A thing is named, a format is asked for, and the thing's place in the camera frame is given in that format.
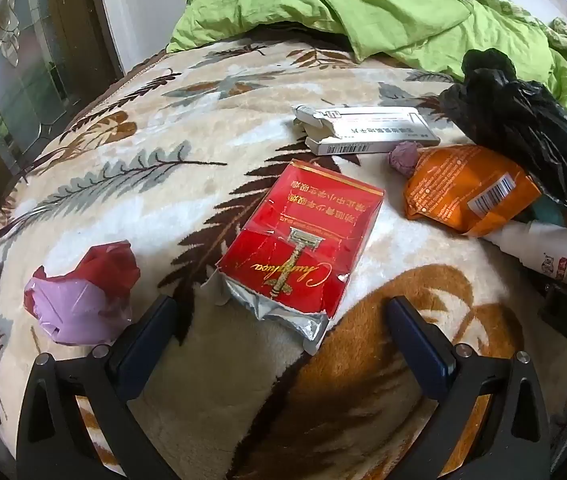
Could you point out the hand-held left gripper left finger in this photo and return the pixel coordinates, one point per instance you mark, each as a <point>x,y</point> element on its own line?
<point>148,340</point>

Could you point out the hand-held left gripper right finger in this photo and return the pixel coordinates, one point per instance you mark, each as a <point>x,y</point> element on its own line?
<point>416,340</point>

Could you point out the red cigarette pack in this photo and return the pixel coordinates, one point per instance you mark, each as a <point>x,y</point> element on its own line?
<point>303,240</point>

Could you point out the white bottle with red label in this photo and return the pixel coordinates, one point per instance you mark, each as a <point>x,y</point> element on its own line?
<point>538,247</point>

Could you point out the crumpled red purple wrapper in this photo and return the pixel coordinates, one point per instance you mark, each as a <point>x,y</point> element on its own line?
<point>78,305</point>

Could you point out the leaf print blanket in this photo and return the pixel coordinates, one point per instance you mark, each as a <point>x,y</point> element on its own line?
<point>163,210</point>

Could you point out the orange snack packet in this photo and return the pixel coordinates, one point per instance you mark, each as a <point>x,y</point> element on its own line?
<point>458,185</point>

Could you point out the purple paper ball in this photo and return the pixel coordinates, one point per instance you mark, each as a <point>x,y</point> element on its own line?
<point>403,159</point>

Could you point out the black plastic bag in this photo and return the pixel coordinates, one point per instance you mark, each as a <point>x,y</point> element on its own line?
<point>518,115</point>

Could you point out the long white medicine box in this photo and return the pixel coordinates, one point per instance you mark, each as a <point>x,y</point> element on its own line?
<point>378,127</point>

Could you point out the wooden door with glass pane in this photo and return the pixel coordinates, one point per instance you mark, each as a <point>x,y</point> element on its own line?
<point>23,70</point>

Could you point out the green duvet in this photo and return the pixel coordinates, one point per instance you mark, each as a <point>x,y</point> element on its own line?
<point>313,5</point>

